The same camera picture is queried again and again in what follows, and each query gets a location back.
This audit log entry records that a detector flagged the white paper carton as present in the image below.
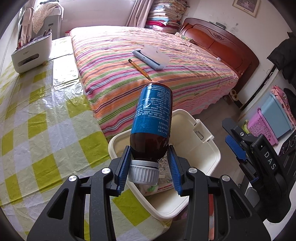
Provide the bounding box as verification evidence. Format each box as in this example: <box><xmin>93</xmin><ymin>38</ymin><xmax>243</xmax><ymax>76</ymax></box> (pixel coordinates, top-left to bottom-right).
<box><xmin>135</xmin><ymin>154</ymin><xmax>174</xmax><ymax>196</ymax></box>

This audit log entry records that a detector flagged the brown bottle blue label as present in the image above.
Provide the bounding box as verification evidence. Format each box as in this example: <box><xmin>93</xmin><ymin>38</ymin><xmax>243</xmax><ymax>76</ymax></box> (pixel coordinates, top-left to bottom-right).
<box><xmin>128</xmin><ymin>83</ymin><xmax>173</xmax><ymax>186</ymax></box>

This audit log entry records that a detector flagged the cream plastic trash bin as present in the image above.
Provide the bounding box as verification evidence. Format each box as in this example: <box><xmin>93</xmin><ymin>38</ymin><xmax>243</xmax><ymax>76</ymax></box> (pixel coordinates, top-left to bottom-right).
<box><xmin>112</xmin><ymin>109</ymin><xmax>221</xmax><ymax>225</ymax></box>

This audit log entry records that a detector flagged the pink plastic basket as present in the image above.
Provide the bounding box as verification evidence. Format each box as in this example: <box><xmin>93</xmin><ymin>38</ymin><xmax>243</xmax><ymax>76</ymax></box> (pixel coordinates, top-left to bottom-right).
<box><xmin>247</xmin><ymin>108</ymin><xmax>278</xmax><ymax>146</ymax></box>

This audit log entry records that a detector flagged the blue storage box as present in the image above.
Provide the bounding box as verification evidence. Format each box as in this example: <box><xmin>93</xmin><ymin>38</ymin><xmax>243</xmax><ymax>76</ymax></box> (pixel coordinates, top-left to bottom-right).
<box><xmin>261</xmin><ymin>93</ymin><xmax>292</xmax><ymax>138</ymax></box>

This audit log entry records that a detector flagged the striped bed sheet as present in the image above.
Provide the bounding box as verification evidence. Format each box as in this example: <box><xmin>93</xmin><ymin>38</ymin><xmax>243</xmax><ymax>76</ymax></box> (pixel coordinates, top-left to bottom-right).
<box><xmin>69</xmin><ymin>26</ymin><xmax>239</xmax><ymax>140</ymax></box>

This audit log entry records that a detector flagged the red wooden headboard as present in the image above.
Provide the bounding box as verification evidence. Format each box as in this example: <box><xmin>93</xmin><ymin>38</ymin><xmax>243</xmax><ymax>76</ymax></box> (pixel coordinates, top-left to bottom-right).
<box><xmin>180</xmin><ymin>18</ymin><xmax>259</xmax><ymax>93</ymax></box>

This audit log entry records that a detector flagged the yellow checkered tablecloth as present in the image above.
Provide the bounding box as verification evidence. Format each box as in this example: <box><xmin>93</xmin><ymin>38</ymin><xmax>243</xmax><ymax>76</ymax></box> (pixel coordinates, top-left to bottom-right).
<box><xmin>1</xmin><ymin>37</ymin><xmax>111</xmax><ymax>238</ymax></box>

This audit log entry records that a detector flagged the yellow pencil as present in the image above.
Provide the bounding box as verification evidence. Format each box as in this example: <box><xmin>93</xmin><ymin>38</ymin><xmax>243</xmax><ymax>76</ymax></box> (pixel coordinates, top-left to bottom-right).
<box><xmin>128</xmin><ymin>59</ymin><xmax>152</xmax><ymax>81</ymax></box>

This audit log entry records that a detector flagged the stack of folded quilts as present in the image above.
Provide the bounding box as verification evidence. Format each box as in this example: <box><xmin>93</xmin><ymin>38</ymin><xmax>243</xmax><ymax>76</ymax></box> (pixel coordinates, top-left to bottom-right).
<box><xmin>145</xmin><ymin>0</ymin><xmax>188</xmax><ymax>34</ymax></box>

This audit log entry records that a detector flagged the pink right curtain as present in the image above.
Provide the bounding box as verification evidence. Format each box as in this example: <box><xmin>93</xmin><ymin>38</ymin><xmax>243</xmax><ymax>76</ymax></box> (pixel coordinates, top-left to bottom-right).
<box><xmin>125</xmin><ymin>0</ymin><xmax>154</xmax><ymax>28</ymax></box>

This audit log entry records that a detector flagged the white desk organizer box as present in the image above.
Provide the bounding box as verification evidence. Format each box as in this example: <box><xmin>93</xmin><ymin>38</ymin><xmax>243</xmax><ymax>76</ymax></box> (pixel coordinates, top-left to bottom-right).
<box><xmin>11</xmin><ymin>30</ymin><xmax>52</xmax><ymax>73</ymax></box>

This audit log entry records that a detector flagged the grey cabinet with clothes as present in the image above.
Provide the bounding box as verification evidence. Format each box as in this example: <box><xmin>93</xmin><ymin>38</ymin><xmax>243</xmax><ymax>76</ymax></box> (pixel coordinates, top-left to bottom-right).
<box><xmin>18</xmin><ymin>1</ymin><xmax>64</xmax><ymax>43</ymax></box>

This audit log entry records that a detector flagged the framed wall picture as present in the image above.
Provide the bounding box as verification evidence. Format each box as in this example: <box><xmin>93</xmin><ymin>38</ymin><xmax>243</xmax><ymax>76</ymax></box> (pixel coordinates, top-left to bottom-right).
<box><xmin>232</xmin><ymin>0</ymin><xmax>261</xmax><ymax>18</ymax></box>

